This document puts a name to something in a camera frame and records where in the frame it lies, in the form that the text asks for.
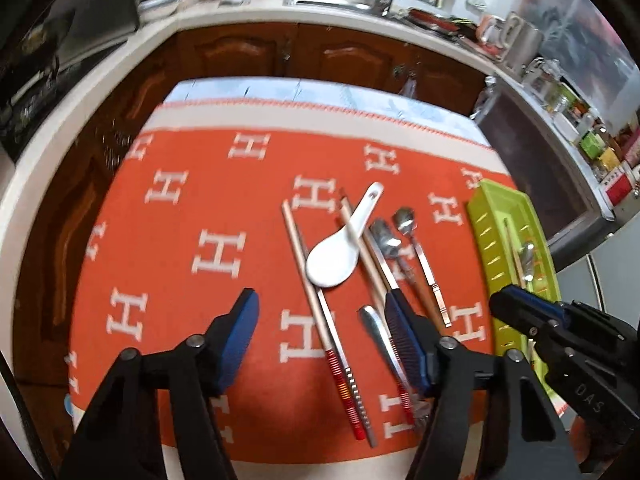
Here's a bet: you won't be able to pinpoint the beige chopstick red end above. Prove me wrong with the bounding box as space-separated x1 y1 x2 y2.
338 194 417 426

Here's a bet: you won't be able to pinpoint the white ceramic rice spoon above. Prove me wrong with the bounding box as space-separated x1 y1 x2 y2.
306 182 384 288

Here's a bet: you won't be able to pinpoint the small long steel spoon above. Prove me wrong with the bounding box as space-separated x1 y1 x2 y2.
393 207 452 328

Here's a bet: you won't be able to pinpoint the light wooden chopstick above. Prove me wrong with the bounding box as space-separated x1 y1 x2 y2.
281 200 367 441

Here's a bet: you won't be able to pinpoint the brown wooden kitchen cabinets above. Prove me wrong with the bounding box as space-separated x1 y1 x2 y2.
12 23 484 387

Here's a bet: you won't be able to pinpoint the steel spoon in tray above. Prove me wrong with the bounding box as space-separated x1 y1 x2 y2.
518 242 535 289

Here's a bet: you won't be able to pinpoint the green plastic utensil tray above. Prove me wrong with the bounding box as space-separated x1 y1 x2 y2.
466 178 569 416

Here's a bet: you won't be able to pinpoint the large steel spoon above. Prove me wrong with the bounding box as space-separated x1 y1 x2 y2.
370 219 446 334

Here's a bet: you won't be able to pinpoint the steel cabinet shelf unit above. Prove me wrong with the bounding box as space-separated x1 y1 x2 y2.
474 75 617 270

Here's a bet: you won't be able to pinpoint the orange H-pattern cloth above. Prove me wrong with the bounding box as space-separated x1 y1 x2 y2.
67 78 510 479

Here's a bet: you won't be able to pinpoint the steel spoon handle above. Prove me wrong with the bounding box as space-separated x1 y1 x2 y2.
358 303 432 430

